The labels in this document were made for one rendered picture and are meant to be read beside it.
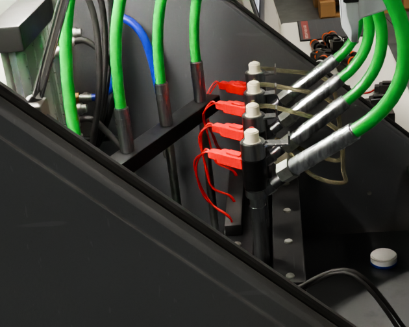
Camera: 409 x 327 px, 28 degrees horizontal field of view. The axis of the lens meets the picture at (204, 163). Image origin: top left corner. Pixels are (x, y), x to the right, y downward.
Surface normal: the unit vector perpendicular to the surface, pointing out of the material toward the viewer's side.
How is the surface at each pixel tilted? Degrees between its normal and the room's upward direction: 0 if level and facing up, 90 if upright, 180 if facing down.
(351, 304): 0
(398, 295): 0
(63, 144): 43
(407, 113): 0
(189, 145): 90
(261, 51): 90
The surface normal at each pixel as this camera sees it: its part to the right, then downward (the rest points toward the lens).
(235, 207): -0.11, -0.90
